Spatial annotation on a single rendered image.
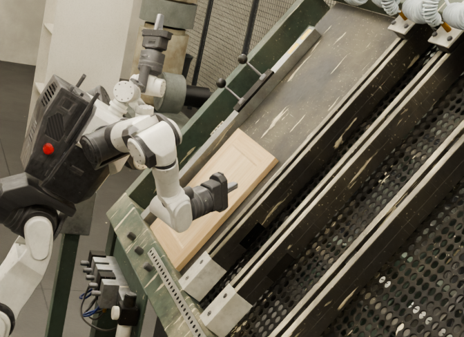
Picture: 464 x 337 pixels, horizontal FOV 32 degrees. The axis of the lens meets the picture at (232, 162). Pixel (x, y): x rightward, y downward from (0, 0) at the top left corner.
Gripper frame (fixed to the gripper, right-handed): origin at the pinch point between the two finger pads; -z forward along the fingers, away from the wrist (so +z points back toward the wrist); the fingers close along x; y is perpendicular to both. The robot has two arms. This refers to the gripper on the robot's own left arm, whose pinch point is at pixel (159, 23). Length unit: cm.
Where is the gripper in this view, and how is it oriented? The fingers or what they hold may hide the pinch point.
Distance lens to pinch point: 297.3
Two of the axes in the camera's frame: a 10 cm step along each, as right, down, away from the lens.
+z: -1.9, 9.8, -0.4
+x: 8.1, 1.4, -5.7
